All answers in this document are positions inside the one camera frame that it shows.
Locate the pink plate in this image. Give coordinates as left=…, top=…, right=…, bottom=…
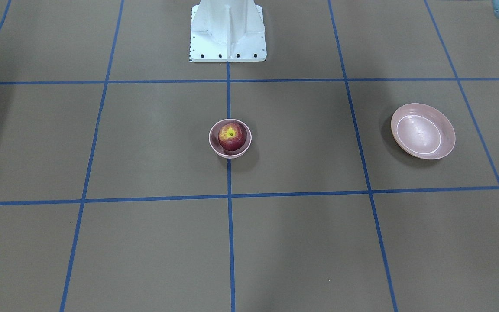
left=390, top=103, right=456, bottom=160

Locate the red apple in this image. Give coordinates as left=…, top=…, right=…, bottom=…
left=218, top=122, right=247, bottom=152

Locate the white pedestal base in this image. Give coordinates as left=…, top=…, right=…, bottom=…
left=189, top=0, right=267, bottom=63

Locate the pink bowl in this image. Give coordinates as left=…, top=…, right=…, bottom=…
left=208, top=119, right=252, bottom=159

